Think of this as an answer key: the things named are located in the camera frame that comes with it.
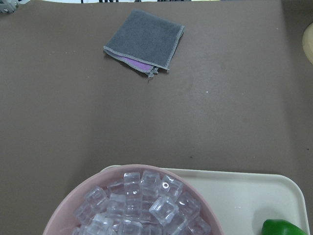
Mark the grey folded cloth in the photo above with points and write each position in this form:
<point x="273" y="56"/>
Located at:
<point x="145" y="42"/>

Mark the cream rectangular tray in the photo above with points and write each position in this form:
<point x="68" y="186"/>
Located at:
<point x="243" y="201"/>

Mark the pile of clear ice cubes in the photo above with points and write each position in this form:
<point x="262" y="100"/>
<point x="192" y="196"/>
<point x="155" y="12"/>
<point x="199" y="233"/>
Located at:
<point x="141" y="203"/>

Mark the wooden mug tree stand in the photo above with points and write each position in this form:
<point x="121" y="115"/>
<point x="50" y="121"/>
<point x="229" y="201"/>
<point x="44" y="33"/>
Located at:
<point x="307" y="42"/>

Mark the pink bowl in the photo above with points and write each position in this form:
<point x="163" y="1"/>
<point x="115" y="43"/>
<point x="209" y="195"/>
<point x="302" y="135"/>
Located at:
<point x="63" y="221"/>

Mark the green lime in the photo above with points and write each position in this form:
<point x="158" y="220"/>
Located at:
<point x="280" y="227"/>

